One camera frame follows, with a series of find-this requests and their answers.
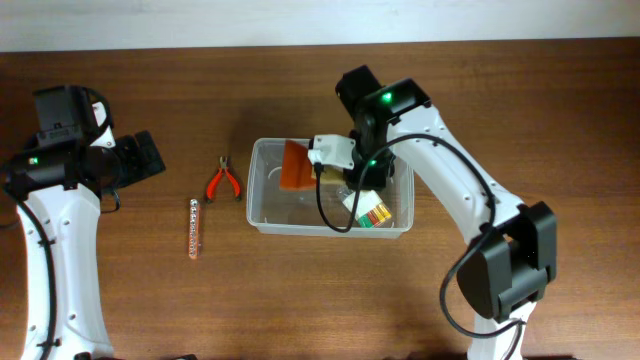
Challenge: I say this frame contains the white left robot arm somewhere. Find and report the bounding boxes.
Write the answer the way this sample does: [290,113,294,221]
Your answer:
[1,85,166,359]

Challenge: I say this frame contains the red-handled pliers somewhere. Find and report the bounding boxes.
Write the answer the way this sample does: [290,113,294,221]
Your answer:
[203,155,244,205]

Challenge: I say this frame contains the orange scraper wooden handle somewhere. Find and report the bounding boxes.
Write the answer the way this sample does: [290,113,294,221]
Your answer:
[279,139,346,191]

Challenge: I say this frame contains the colourful bit set case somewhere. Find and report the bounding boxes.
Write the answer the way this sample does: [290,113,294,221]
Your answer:
[337,186,392,228]

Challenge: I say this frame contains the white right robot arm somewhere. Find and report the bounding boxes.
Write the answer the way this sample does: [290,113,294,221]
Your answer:
[335,66,557,359]

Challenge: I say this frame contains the orange socket rail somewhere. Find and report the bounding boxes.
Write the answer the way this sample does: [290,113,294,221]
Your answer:
[188,199,201,260]

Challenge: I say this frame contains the clear plastic container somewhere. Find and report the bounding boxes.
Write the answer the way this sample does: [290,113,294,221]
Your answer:
[246,138,415,239]

